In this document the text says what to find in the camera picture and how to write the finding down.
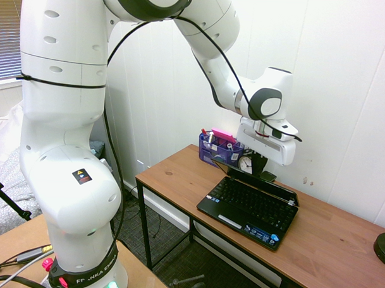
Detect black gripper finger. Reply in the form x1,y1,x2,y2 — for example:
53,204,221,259
259,155,270,178
250,153,262,177

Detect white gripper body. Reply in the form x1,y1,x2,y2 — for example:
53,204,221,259
235,116,298,168

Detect black netbook laptop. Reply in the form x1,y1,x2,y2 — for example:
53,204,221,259
195,156,302,252

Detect small white clock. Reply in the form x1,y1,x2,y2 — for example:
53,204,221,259
237,155,255,174

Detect black phone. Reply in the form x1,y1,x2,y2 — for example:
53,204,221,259
259,171,278,183

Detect pink sticky note pad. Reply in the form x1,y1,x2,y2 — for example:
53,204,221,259
211,128,238,143

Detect purple desk organizer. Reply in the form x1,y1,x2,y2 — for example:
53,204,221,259
197,131,246,168

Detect black screw clamp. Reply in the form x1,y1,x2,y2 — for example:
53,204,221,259
169,272,207,288

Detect black round lamp base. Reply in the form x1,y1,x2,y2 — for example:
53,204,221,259
372,231,385,268

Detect teal cushion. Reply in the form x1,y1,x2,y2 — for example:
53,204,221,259
89,140,106,159

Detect grey headboard panel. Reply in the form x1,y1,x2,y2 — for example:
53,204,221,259
87,113,129,212

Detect white pillow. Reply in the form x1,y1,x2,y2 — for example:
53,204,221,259
0,99,26,171

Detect black tripod stand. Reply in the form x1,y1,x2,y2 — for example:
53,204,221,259
0,177,34,222

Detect light wooden robot table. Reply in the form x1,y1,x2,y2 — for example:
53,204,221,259
0,211,175,288

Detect white patterned bed cover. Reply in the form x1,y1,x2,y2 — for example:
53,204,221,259
0,146,45,241

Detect wooden window blinds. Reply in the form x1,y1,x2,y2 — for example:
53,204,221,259
0,0,25,83

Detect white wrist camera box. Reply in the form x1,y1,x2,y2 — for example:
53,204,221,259
268,119,304,143

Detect wooden desk black frame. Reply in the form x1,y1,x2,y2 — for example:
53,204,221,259
131,141,385,288

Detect white wall outlet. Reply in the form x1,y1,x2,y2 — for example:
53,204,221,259
135,159,152,174

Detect thin black floor cable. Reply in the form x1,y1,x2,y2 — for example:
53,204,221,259
121,184,167,241

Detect grey cable adapter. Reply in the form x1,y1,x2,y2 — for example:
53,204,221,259
15,246,53,264

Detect grey cable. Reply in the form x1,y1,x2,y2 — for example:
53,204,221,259
0,256,54,288

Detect thick black cable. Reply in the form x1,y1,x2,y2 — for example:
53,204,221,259
0,274,51,288

